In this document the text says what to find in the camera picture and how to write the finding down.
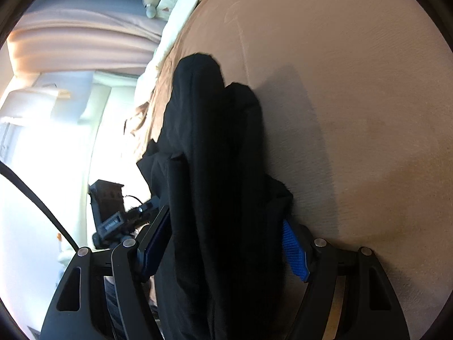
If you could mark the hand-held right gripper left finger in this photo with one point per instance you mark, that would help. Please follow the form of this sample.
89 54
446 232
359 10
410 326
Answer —
155 248

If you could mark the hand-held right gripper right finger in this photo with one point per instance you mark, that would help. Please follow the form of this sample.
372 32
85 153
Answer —
295 255

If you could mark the black shirt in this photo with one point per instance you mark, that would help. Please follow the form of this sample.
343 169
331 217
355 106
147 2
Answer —
212 170

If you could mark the orange blanket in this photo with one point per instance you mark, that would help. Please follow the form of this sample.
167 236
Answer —
336 113

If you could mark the beige curtain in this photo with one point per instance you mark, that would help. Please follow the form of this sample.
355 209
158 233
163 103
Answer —
88 39

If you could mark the pale green printed quilt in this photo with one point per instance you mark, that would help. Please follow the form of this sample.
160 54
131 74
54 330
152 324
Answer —
177 17

